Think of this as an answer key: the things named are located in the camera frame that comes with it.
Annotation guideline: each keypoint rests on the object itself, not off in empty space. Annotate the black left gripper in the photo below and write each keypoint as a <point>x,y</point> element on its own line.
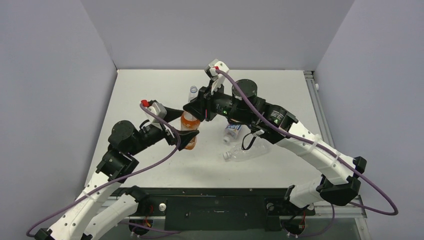
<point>172,114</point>

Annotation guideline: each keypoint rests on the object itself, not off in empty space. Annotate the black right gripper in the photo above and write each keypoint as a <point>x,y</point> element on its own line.
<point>202,103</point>

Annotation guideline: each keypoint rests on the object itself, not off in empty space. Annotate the blue label water bottle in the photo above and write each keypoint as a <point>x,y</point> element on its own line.
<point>193,93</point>

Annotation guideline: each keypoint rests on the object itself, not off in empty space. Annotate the white blue label bottle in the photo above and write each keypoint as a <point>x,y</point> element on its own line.
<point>231,133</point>

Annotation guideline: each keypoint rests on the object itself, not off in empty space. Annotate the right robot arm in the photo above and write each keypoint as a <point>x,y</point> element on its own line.
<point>339,182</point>

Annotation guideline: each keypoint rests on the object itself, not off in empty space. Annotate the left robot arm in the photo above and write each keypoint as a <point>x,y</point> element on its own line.
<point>82,219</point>

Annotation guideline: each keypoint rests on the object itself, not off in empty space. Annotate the clear empty plastic bottle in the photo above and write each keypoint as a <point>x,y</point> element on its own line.
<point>237,154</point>

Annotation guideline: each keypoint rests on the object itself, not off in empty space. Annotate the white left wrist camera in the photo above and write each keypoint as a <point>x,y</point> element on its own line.
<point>156,109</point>

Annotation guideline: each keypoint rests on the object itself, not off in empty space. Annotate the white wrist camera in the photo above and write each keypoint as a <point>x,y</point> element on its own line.
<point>156,109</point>
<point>216,79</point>

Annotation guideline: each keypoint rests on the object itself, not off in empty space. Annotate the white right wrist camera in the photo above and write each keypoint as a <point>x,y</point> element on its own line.
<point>216,79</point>

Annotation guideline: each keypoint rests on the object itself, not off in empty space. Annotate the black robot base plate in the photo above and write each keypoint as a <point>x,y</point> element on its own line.
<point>217,209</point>

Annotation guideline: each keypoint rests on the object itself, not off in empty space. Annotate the aluminium table edge rail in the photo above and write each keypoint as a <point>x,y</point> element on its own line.
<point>350,221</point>

